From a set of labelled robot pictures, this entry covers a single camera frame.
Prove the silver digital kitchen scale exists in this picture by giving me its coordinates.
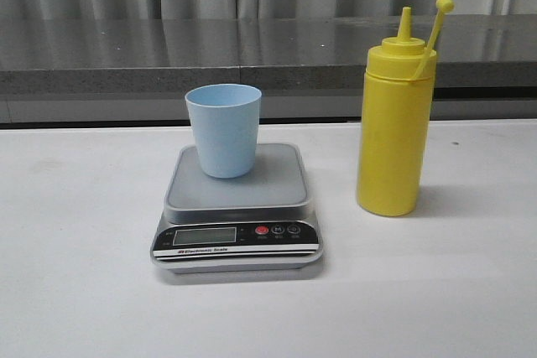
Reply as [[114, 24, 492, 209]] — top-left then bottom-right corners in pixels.
[[150, 143, 324, 274]]

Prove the grey stone counter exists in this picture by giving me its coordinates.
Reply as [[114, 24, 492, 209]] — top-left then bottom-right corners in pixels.
[[1, 15, 536, 127]]

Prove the yellow squeeze bottle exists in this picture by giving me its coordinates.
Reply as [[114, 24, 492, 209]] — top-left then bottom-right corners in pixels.
[[357, 0, 454, 217]]

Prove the light blue plastic cup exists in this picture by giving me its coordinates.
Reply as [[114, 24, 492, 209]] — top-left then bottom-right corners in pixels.
[[185, 84, 262, 179]]

